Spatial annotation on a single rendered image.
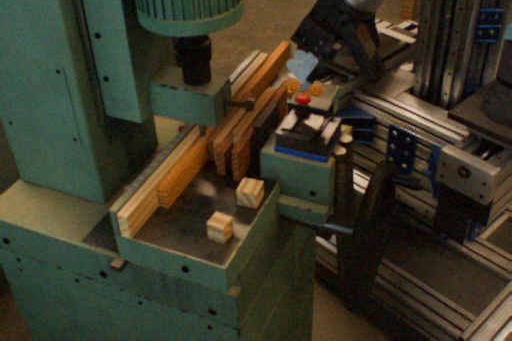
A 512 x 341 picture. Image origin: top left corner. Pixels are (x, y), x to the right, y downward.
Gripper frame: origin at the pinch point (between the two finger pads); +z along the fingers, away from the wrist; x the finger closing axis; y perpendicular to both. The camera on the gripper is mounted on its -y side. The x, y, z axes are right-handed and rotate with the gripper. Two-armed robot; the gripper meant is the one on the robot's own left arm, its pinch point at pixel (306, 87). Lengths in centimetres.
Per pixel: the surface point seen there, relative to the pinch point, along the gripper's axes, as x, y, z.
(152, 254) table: 33.6, 4.5, 21.6
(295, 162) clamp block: 10.6, -6.2, 6.8
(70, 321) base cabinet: 31, 11, 65
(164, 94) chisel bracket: 12.1, 19.9, 10.7
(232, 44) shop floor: -196, 46, 148
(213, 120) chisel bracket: 12.1, 9.9, 8.8
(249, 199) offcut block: 19.0, -3.4, 12.5
